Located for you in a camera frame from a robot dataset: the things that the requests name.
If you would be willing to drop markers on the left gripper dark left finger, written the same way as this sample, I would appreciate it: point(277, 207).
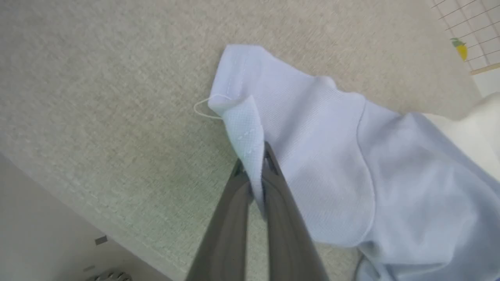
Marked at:
point(222, 234)

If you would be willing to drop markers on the white net fence panel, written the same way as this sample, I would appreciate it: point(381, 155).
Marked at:
point(480, 23)

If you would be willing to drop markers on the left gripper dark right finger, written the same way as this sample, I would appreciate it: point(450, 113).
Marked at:
point(289, 234)

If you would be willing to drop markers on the grey fabric sofa cushion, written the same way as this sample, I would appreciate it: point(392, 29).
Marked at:
point(117, 97)

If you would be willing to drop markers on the yellow lemon decoration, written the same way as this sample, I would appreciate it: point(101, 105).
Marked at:
point(461, 50)

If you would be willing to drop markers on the wooden fence frame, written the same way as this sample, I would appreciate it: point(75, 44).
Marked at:
point(488, 68)

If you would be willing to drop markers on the light blue white-sleeved t-shirt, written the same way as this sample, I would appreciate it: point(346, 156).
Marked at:
point(332, 156)

